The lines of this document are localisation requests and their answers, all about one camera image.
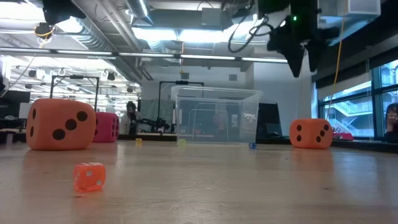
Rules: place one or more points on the black metal rig frame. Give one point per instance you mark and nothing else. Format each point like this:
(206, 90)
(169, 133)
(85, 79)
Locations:
(180, 82)
(74, 76)

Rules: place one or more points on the person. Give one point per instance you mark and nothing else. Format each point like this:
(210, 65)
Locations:
(392, 124)
(130, 123)

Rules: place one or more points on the small orange translucent die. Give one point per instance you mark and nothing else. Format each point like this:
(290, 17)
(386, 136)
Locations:
(89, 177)

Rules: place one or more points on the black desk monitor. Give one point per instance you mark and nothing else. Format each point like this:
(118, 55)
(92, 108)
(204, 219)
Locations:
(12, 102)

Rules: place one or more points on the small yellow die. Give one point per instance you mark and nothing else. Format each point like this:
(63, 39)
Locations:
(138, 141)

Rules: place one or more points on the white ceiling vent box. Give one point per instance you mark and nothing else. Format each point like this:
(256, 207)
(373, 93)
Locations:
(357, 7)

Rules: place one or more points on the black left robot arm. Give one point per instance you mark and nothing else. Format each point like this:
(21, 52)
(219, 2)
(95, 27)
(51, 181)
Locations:
(62, 11)

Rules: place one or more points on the orange foam die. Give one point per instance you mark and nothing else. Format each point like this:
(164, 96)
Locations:
(59, 124)
(311, 133)

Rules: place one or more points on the red tray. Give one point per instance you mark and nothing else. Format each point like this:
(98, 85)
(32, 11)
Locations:
(342, 137)

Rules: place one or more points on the clear plastic container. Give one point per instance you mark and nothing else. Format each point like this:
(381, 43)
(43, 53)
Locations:
(217, 115)

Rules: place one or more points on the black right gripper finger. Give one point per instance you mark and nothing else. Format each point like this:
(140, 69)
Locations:
(293, 57)
(315, 54)

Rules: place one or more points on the long ceiling light strip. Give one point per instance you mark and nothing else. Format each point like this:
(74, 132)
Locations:
(205, 57)

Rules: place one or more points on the black background robot arm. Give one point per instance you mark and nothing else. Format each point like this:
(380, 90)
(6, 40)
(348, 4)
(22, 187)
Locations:
(155, 124)

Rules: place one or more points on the silver ceiling duct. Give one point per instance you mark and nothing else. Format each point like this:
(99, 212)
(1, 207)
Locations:
(140, 9)

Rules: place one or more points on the small green die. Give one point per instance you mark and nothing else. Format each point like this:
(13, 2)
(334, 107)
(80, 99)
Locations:
(182, 142)

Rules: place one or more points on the grey ceiling box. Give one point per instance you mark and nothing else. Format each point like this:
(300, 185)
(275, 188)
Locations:
(211, 17)

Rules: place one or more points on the black aluminium table frame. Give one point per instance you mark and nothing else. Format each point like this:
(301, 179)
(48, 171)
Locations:
(357, 144)

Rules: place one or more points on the small blue die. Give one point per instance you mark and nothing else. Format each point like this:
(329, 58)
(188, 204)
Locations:
(252, 145)

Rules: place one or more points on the red foam die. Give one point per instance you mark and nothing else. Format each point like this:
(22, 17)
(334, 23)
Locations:
(107, 127)

